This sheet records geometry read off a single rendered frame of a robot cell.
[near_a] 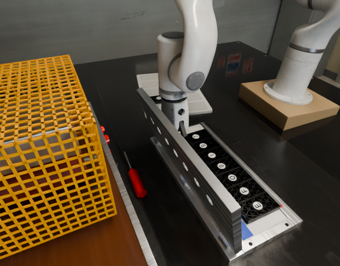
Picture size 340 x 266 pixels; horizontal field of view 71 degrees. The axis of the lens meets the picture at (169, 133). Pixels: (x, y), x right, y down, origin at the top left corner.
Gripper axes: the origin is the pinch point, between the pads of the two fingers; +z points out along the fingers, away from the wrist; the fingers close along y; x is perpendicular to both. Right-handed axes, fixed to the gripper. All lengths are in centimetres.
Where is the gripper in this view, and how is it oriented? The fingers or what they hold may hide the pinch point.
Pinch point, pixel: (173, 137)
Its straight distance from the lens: 76.6
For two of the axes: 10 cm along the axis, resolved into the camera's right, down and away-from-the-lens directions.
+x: -9.0, 2.6, -3.4
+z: 0.0, 7.9, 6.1
